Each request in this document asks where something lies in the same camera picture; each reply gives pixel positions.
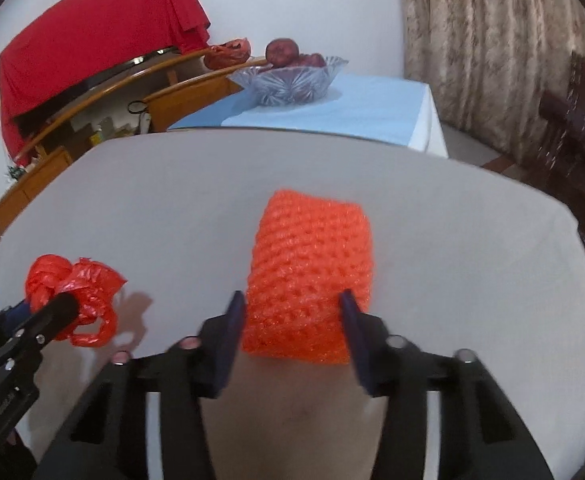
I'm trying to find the red cloth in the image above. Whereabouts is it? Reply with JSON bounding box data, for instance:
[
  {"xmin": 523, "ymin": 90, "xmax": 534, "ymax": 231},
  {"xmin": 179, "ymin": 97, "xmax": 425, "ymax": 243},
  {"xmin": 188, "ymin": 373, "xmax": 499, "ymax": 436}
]
[{"xmin": 0, "ymin": 0, "xmax": 211, "ymax": 153}]

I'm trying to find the red plastic bag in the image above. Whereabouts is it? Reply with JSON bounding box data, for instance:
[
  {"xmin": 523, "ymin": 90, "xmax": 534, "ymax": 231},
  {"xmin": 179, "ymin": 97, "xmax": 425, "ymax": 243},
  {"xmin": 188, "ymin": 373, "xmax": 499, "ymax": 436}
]
[{"xmin": 25, "ymin": 255, "xmax": 128, "ymax": 348}]

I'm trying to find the orange foam net sleeve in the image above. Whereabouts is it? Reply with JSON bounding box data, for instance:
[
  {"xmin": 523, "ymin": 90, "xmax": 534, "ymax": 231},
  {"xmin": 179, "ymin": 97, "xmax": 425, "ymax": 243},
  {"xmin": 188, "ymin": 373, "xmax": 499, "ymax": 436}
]
[{"xmin": 241, "ymin": 190, "xmax": 373, "ymax": 366}]

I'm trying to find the light blue tablecloth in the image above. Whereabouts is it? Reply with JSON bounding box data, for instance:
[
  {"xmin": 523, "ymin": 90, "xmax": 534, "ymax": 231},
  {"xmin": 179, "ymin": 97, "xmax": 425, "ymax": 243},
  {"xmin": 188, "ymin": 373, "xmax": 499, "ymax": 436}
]
[{"xmin": 167, "ymin": 72, "xmax": 430, "ymax": 151}]

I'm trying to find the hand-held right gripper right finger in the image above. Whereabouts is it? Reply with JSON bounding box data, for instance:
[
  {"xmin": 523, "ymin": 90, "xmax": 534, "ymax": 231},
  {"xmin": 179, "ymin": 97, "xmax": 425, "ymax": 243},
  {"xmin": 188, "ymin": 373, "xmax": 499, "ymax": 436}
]
[{"xmin": 339, "ymin": 290, "xmax": 555, "ymax": 480}]

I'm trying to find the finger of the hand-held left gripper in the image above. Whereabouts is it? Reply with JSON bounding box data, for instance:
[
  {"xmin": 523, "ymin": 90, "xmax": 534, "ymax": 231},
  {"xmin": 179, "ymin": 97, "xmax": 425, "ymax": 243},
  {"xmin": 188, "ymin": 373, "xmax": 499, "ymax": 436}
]
[
  {"xmin": 0, "ymin": 301, "xmax": 33, "ymax": 356},
  {"xmin": 0, "ymin": 294, "xmax": 80, "ymax": 401}
]

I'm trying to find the cut glass fruit bowl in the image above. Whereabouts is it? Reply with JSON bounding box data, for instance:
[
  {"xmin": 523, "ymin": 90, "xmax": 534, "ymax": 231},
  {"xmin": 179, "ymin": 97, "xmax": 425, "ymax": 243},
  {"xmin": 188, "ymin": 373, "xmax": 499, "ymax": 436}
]
[{"xmin": 227, "ymin": 56, "xmax": 349, "ymax": 107}]

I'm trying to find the white tablecloth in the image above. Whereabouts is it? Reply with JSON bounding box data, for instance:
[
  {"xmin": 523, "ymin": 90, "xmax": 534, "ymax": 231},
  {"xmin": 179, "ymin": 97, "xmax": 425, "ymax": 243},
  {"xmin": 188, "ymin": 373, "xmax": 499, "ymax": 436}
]
[{"xmin": 409, "ymin": 80, "xmax": 449, "ymax": 158}]

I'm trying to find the dark wooden armchair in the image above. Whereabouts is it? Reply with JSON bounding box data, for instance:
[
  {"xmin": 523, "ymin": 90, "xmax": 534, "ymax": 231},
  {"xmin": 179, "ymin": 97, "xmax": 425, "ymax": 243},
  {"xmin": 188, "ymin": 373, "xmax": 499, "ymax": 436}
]
[{"xmin": 482, "ymin": 52, "xmax": 585, "ymax": 271}]

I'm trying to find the beige patterned curtain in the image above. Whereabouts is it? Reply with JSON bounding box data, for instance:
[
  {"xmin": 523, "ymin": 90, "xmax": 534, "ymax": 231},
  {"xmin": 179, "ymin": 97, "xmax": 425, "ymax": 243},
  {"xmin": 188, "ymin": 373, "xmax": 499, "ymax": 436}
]
[{"xmin": 397, "ymin": 0, "xmax": 585, "ymax": 141}]

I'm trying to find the table with grey cloth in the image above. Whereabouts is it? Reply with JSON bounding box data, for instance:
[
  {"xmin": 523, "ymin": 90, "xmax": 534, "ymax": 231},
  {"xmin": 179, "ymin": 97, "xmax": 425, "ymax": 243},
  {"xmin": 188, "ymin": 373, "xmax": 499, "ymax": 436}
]
[{"xmin": 0, "ymin": 127, "xmax": 585, "ymax": 480}]

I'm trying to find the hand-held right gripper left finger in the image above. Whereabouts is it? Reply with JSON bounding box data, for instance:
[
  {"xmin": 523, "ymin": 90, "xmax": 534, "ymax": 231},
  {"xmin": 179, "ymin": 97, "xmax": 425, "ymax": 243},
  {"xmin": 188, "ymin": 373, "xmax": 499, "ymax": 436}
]
[{"xmin": 35, "ymin": 290, "xmax": 247, "ymax": 480}]

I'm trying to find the orange-red bag of fruit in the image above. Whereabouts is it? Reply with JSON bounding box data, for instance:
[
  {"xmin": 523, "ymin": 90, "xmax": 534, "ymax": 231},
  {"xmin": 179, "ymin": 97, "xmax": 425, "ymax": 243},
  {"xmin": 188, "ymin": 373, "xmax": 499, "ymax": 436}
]
[{"xmin": 203, "ymin": 38, "xmax": 252, "ymax": 70}]

